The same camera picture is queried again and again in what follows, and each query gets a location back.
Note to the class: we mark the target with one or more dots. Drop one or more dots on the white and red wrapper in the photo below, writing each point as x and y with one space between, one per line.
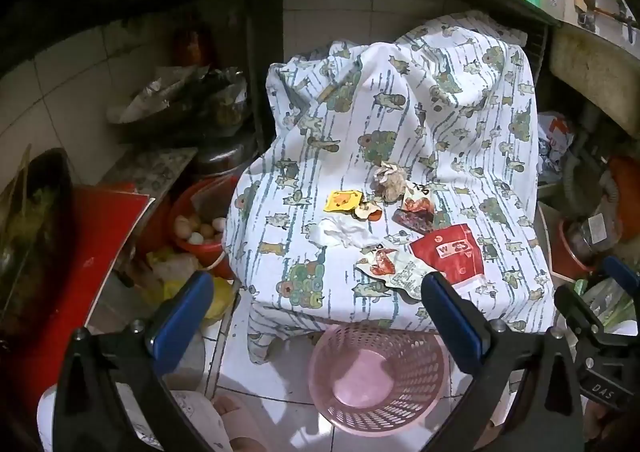
395 274

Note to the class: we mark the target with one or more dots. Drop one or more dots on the white egg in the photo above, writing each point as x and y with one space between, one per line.
219 223
196 238

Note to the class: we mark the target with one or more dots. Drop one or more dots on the silver foil bag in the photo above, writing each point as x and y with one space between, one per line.
170 91

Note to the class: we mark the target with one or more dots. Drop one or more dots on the yellow snack wrapper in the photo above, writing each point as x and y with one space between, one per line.
342 200

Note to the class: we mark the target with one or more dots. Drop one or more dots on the pink perforated plastic basket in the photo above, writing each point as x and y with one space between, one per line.
360 382

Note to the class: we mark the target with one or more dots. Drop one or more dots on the brown egg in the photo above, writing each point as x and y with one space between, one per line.
181 226
207 231

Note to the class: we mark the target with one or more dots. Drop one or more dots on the grey patterned board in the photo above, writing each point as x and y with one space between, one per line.
150 169

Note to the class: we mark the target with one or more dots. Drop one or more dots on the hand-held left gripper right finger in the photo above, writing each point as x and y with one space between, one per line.
452 319

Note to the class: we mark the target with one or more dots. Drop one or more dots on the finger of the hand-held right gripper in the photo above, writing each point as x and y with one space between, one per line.
575 309
620 273

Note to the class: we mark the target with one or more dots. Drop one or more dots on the red plastic bucket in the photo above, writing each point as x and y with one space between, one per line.
210 254

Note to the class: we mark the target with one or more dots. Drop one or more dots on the printed animal pattern cloth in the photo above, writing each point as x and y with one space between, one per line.
350 131

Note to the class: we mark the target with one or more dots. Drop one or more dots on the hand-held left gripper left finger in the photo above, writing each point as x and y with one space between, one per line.
182 317

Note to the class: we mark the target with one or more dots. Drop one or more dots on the small torn wrapper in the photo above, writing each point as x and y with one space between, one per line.
367 212

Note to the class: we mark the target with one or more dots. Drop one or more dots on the black wok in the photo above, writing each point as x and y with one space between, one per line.
35 232

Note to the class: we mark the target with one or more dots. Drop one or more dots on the roast chicken snack wrapper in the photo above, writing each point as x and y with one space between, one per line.
415 206

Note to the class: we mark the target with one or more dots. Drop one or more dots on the white and red plastic bag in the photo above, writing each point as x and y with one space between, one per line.
555 136

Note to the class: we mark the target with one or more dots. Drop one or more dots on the crumpled paper ball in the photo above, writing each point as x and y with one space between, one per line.
390 182

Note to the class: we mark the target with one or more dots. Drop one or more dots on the white sink basin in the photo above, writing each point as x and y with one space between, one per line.
595 66

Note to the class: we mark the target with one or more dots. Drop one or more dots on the yellow plastic bag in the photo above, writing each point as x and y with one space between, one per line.
220 297

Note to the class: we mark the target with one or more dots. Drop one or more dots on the green vegetables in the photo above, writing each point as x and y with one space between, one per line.
617 309

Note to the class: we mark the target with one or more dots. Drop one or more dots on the red board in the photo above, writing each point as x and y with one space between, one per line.
85 242

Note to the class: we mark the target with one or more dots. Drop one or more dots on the crumpled white tissue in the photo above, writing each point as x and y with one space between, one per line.
340 232

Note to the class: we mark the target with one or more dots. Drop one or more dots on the white printed pants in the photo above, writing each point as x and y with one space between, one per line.
195 412

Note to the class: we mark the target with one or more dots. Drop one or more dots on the red paper packet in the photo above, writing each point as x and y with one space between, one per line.
447 254

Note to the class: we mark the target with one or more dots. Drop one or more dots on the red plastic basin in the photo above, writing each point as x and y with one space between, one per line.
570 257

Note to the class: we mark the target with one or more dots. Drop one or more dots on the dark cooking pot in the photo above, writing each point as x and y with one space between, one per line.
225 154

